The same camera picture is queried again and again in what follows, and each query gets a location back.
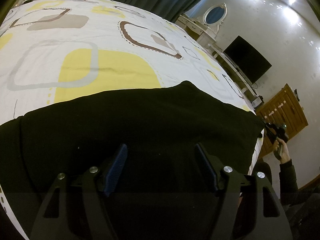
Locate bed with patterned sheet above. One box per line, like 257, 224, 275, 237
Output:
0, 0, 265, 240

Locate small black device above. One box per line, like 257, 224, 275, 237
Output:
251, 96, 264, 108

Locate white vanity table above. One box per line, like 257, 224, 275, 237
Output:
175, 14, 218, 47

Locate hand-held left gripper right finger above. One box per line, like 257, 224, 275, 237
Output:
194, 143, 293, 240

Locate black pants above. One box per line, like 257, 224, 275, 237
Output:
0, 80, 265, 240

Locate oval white-framed mirror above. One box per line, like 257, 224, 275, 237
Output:
200, 3, 227, 32

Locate black flat television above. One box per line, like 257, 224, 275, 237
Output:
223, 35, 272, 85

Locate white television stand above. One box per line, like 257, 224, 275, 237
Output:
206, 42, 258, 100

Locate person's right hand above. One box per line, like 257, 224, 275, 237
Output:
273, 139, 292, 165

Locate wooden door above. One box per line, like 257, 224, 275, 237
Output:
255, 84, 308, 159

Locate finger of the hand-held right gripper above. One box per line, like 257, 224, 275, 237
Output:
262, 122, 277, 143

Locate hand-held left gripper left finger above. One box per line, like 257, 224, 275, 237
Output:
30, 144, 128, 240

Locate person's right forearm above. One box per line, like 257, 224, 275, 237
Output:
278, 159, 300, 205

